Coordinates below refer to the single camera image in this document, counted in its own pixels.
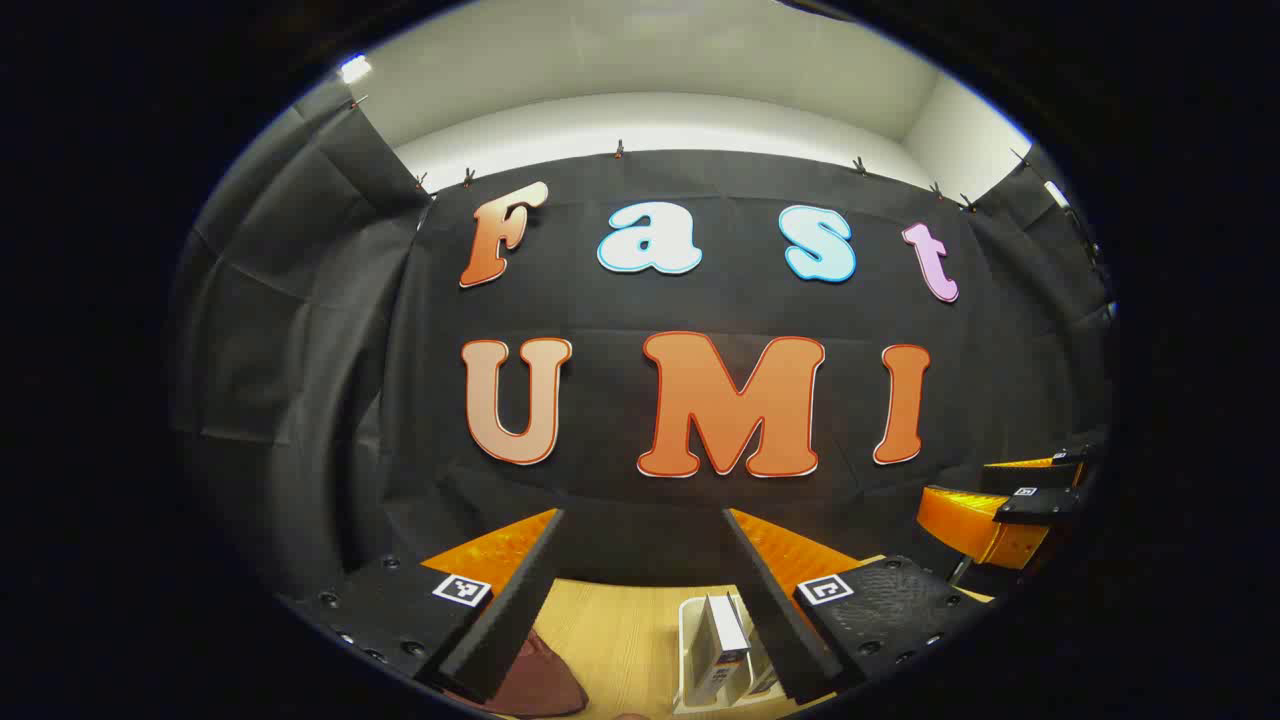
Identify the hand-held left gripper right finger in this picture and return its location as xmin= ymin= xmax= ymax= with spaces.
xmin=722 ymin=507 xmax=993 ymax=704

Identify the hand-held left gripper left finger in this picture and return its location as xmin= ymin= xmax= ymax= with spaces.
xmin=285 ymin=508 xmax=567 ymax=704

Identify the maroon schoolbag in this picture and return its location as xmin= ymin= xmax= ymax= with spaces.
xmin=445 ymin=628 xmax=591 ymax=719

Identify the cream white bookshelf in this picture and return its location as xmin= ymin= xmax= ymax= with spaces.
xmin=675 ymin=590 xmax=801 ymax=716

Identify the row of small backdrop clamps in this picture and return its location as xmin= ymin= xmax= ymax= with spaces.
xmin=348 ymin=95 xmax=1031 ymax=213

